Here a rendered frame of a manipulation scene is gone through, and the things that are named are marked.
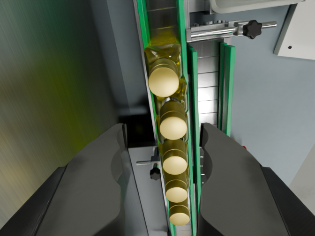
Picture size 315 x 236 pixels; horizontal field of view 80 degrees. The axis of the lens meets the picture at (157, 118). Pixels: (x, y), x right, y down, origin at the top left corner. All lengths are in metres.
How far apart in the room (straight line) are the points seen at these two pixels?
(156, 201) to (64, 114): 0.59
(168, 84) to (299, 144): 0.75
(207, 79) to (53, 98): 0.38
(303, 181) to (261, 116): 1.63
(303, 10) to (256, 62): 0.16
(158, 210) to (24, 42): 0.72
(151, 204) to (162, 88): 0.62
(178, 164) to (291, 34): 0.52
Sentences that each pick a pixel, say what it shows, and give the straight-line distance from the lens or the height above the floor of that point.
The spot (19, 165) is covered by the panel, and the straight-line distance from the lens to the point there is 0.19.
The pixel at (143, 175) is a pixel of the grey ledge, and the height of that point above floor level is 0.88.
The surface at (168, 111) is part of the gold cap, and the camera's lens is 0.24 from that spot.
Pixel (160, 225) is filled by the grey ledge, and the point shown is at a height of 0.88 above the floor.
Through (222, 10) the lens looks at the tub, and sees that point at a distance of 0.54.
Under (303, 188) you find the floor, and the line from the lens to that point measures 2.42.
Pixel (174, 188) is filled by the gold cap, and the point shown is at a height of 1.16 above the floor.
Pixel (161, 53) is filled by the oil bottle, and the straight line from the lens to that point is 0.27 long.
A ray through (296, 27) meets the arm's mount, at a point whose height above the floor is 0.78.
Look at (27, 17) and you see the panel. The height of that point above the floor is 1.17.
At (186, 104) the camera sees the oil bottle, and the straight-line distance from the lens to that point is 0.30.
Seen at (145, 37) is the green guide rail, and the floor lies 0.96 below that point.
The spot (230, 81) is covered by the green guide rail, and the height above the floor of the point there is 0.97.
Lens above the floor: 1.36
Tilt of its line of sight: 62 degrees down
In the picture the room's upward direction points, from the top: 175 degrees counter-clockwise
